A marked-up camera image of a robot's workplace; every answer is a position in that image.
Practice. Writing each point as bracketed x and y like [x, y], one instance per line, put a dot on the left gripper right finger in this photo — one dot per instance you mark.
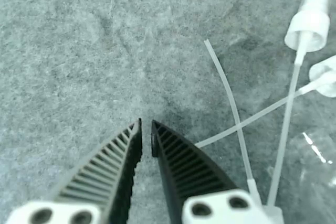
[189, 166]

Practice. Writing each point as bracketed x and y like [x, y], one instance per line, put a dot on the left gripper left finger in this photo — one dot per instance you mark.
[105, 171]

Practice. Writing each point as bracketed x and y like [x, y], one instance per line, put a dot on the white spray top with tube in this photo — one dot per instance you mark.
[324, 75]
[231, 95]
[309, 27]

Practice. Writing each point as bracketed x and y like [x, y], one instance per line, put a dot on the clear plastic bottle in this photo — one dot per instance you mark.
[316, 151]

